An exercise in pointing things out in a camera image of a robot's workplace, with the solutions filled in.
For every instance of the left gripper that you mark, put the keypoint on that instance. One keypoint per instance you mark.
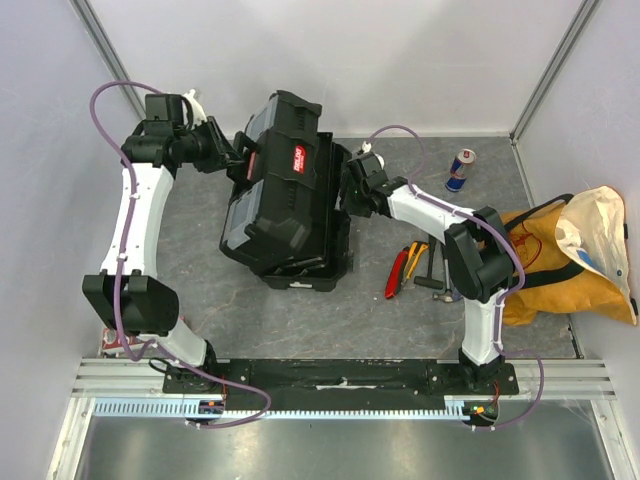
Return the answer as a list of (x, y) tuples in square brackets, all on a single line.
[(214, 160)]

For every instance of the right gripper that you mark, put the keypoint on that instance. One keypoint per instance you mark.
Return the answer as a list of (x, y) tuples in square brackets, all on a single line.
[(353, 185)]

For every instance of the black plastic toolbox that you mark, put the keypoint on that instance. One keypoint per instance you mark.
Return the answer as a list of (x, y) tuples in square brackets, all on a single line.
[(283, 221)]

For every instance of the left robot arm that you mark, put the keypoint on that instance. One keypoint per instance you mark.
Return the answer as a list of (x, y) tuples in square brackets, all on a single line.
[(126, 293)]

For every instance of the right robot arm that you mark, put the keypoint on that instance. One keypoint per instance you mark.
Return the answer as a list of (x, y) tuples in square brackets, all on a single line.
[(483, 265)]

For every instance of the red bull can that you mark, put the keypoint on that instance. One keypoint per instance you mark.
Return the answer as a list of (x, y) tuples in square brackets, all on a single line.
[(459, 170)]

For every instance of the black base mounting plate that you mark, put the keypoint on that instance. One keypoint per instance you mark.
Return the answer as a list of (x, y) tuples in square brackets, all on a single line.
[(352, 383)]

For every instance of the red white small box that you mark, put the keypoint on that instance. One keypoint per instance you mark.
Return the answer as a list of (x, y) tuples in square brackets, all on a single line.
[(111, 345)]

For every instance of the yellow tote bag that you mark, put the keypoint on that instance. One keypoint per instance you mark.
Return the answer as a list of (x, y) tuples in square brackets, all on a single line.
[(573, 252)]

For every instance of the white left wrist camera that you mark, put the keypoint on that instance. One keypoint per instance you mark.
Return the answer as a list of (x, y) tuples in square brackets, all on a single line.
[(194, 112)]

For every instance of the red handled pliers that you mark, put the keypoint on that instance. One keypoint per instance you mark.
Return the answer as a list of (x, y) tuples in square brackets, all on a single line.
[(396, 276)]

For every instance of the black t-handle wrench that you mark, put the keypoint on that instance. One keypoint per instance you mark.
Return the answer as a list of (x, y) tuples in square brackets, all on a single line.
[(429, 281)]

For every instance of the aluminium front frame rail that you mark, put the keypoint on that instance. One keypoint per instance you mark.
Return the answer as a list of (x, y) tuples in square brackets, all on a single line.
[(557, 379)]

